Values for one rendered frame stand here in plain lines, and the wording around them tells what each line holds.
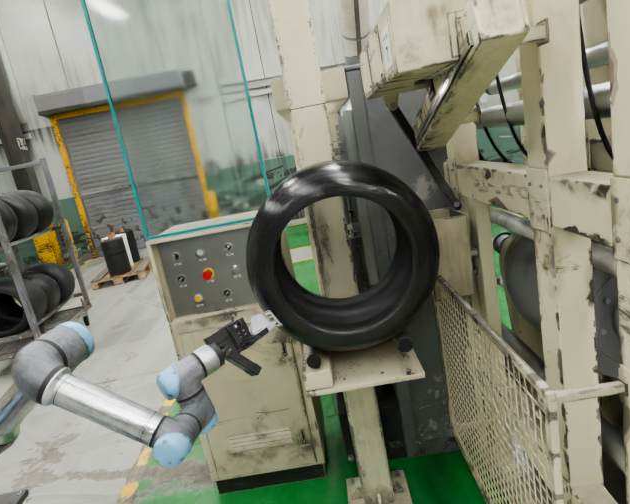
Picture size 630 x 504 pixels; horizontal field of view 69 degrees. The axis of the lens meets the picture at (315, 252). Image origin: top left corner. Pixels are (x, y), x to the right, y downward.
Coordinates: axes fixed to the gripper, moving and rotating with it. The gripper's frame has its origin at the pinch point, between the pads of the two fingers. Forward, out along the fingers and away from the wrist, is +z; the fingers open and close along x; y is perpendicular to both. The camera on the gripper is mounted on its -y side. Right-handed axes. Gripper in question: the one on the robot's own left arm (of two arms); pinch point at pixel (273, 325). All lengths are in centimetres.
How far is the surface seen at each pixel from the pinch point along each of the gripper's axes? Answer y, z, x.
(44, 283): 108, -1, 397
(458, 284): -23, 66, -11
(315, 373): -19.4, 4.8, 0.8
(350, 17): 90, 101, 1
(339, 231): 14.3, 45.0, 7.4
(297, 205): 26.7, 14.4, -19.9
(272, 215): 27.8, 9.0, -14.7
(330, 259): 6.9, 40.0, 13.7
